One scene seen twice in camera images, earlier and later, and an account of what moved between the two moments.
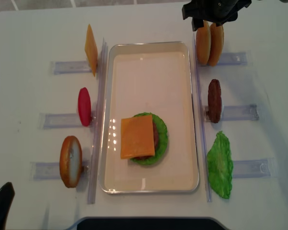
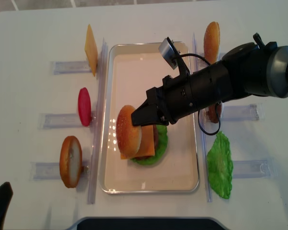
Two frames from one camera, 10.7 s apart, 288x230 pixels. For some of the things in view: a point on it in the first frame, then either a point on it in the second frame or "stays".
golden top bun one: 203,43 → 129,136
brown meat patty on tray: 156,138 stays
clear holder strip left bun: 51,170 stays
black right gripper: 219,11 → 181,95
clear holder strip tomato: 57,120 stays
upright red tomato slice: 84,106 stays
